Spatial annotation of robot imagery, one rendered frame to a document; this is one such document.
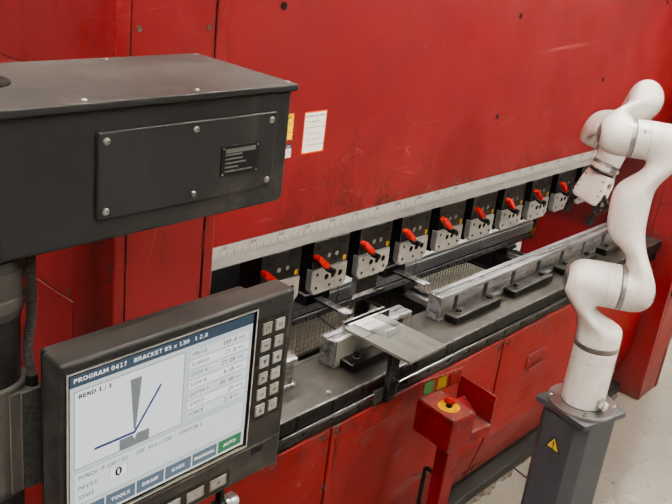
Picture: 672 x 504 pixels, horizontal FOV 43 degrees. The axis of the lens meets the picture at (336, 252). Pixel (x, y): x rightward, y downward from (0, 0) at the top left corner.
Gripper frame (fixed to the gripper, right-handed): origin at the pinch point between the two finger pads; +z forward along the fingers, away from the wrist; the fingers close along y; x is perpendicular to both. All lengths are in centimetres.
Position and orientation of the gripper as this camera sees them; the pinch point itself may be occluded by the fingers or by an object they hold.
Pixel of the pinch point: (577, 215)
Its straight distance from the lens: 280.2
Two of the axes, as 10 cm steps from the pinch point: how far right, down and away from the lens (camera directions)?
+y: -5.6, -4.9, 6.7
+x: -7.3, -1.0, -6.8
